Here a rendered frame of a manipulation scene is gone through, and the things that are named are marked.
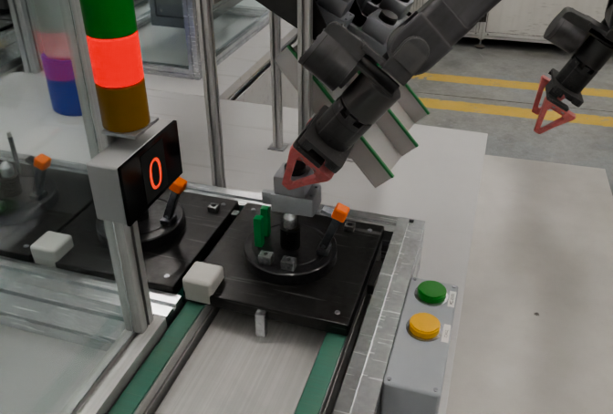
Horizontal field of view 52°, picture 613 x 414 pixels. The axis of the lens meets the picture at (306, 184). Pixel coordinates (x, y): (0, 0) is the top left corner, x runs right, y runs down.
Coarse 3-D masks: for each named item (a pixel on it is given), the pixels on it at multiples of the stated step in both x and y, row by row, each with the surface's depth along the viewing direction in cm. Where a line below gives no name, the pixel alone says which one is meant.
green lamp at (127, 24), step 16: (80, 0) 59; (96, 0) 58; (112, 0) 59; (128, 0) 60; (96, 16) 59; (112, 16) 59; (128, 16) 60; (96, 32) 60; (112, 32) 60; (128, 32) 61
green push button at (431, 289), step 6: (426, 282) 89; (432, 282) 89; (438, 282) 89; (420, 288) 88; (426, 288) 88; (432, 288) 88; (438, 288) 88; (444, 288) 88; (420, 294) 88; (426, 294) 87; (432, 294) 87; (438, 294) 87; (444, 294) 88; (426, 300) 87; (432, 300) 87; (438, 300) 87
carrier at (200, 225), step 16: (160, 208) 103; (176, 208) 103; (192, 208) 106; (224, 208) 106; (144, 224) 99; (160, 224) 99; (176, 224) 99; (192, 224) 102; (208, 224) 102; (224, 224) 104; (144, 240) 95; (160, 240) 96; (176, 240) 98; (192, 240) 98; (208, 240) 98; (144, 256) 95; (160, 256) 95; (176, 256) 95; (192, 256) 95; (160, 272) 92; (176, 272) 92; (160, 288) 90; (176, 288) 90
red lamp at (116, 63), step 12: (132, 36) 62; (96, 48) 61; (108, 48) 61; (120, 48) 61; (132, 48) 62; (96, 60) 62; (108, 60) 61; (120, 60) 62; (132, 60) 63; (96, 72) 63; (108, 72) 62; (120, 72) 62; (132, 72) 63; (108, 84) 63; (120, 84) 63; (132, 84) 64
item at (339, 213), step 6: (342, 204) 88; (324, 210) 88; (330, 210) 89; (336, 210) 87; (342, 210) 87; (348, 210) 88; (330, 216) 88; (336, 216) 88; (342, 216) 87; (336, 222) 89; (342, 222) 88; (330, 228) 89; (336, 228) 89; (330, 234) 90; (324, 240) 91; (330, 240) 90; (324, 246) 91
